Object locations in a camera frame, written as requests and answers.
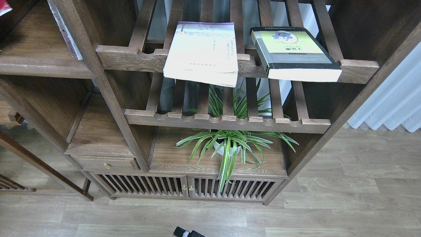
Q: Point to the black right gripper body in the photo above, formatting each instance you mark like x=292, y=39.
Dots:
x=195, y=234

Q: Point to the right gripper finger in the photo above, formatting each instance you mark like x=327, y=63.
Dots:
x=180, y=232

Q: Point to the green and black book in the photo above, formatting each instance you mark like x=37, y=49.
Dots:
x=292, y=53

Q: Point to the red paperback book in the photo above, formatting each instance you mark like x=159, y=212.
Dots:
x=4, y=7

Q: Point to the green spider plant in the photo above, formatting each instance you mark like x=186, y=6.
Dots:
x=231, y=142

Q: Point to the dark wooden bookshelf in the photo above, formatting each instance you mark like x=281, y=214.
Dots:
x=111, y=106

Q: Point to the white paperback book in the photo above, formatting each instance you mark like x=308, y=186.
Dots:
x=203, y=52

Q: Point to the white upright book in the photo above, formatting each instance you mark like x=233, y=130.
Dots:
x=69, y=41

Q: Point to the white curtain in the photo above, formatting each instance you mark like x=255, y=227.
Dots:
x=397, y=101

